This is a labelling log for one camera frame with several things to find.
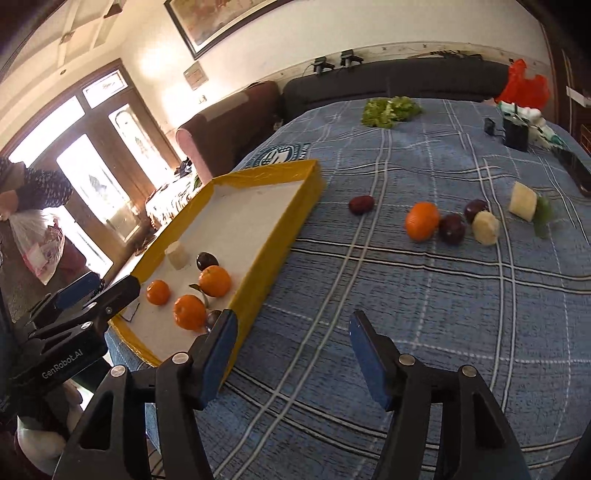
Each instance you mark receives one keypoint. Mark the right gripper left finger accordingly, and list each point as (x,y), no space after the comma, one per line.
(109,441)

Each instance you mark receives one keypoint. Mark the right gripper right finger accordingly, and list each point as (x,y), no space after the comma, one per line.
(454,409)

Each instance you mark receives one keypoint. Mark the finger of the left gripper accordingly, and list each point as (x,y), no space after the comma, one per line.
(53,305)
(98,309)

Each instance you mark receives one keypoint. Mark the pale corn cob piece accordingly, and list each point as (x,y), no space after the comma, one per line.
(485,228)
(177,255)

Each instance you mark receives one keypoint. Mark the dark red plum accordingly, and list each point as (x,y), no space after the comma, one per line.
(452,229)
(360,205)
(473,208)
(211,319)
(205,260)

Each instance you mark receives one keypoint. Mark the orange tangerine with leaf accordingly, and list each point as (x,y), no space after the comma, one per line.
(213,282)

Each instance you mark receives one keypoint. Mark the pale corn piece with leaf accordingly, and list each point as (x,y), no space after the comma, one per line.
(531,207)

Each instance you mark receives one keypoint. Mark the white plastic bag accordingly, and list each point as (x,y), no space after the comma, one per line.
(40,241)

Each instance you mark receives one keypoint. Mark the patterned covered side table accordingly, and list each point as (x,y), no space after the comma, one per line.
(166,202)

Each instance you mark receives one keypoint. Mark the yellow rimmed white tray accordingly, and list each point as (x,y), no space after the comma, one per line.
(248,220)

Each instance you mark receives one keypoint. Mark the person in dark clothes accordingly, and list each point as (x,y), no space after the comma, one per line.
(24,189)

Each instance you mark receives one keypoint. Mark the wooden glass door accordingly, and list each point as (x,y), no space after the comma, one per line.
(101,135)

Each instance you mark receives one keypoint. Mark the maroon armchair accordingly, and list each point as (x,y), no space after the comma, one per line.
(217,138)

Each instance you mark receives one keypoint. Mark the blue plaid tablecloth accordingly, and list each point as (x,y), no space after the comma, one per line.
(296,405)

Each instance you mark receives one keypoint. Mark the black device on sofa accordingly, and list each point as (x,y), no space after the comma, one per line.
(321,64)
(350,59)

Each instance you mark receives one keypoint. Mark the black box with white items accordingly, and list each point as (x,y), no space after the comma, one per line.
(522,128)

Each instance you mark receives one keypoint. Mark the green lettuce bunch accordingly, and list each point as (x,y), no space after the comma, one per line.
(385,113)

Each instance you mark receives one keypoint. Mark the red plastic bag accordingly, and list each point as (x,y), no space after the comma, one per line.
(524,91)

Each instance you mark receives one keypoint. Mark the black leather sofa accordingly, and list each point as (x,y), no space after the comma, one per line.
(464,79)

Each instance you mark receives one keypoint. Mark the wooden side cabinet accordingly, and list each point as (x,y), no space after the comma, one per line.
(577,90)

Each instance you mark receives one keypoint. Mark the small wall notice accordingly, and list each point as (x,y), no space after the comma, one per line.
(195,76)

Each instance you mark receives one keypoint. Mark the framed wall painting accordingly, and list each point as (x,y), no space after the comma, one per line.
(202,24)

